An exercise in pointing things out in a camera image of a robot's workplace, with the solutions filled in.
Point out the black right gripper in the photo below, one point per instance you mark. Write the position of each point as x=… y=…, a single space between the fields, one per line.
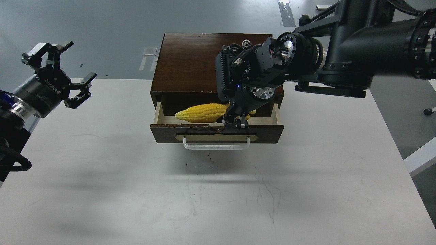
x=241 y=104

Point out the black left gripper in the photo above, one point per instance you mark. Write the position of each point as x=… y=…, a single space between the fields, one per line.
x=44 y=91

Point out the yellow corn cob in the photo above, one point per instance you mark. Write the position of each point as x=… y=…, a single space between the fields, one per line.
x=203 y=113

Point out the wooden drawer with white handle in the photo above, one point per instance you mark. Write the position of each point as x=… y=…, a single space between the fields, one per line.
x=168 y=129

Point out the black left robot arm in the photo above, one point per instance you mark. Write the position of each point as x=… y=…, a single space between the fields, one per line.
x=13 y=135

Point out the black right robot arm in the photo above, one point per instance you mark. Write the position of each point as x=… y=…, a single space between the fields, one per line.
x=337 y=53

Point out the dark wooden drawer cabinet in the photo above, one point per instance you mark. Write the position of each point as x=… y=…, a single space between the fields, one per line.
x=185 y=74

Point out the white table leg base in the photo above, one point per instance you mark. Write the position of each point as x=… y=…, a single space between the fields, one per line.
x=322 y=7

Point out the white chair leg with caster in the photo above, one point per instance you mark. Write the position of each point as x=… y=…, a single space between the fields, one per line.
x=429 y=111

